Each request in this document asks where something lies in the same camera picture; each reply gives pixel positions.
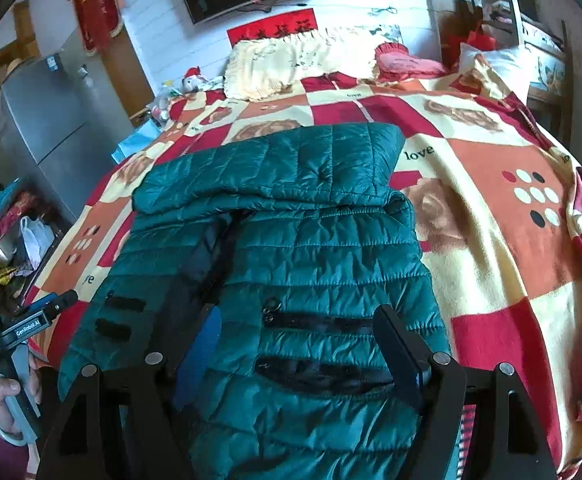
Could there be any teal quilted puffer jacket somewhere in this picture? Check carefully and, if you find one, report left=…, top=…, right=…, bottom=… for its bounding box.
left=58, top=122, right=449, bottom=479

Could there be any person's left hand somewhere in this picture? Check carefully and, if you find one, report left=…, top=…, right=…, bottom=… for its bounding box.
left=0, top=353, right=42, bottom=446

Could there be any white plastic bag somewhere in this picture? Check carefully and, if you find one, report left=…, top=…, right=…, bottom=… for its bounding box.
left=20, top=216, right=55, bottom=270

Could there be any red cream floral blanket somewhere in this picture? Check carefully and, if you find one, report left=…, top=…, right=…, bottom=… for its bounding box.
left=30, top=60, right=582, bottom=479

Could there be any grey refrigerator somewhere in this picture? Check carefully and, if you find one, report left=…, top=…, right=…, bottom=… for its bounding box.
left=0, top=49, right=133, bottom=223

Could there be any white plush toy red hat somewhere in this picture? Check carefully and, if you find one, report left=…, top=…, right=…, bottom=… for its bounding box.
left=181, top=66, right=207, bottom=93

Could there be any white pillow by bedside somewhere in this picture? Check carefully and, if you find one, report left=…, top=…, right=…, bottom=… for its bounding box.
left=459, top=44, right=537, bottom=104

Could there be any pink ruffled heart pillow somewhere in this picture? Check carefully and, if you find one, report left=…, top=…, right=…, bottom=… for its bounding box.
left=375, top=42, right=449, bottom=81

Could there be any red hanging knot decoration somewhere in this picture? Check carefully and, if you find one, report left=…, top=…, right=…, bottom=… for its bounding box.
left=69, top=0, right=123, bottom=55

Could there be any wooden chair with clutter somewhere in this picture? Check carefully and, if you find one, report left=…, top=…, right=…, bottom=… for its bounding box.
left=484, top=0, right=568, bottom=101

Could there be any red bag by bed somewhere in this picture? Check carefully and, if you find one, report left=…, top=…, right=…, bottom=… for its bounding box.
left=442, top=26, right=497, bottom=68

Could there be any cream fringed pillow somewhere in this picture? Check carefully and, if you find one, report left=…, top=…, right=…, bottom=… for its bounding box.
left=224, top=27, right=383, bottom=101

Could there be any red banner with characters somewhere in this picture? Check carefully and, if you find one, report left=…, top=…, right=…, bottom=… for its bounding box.
left=227, top=8, right=318, bottom=47

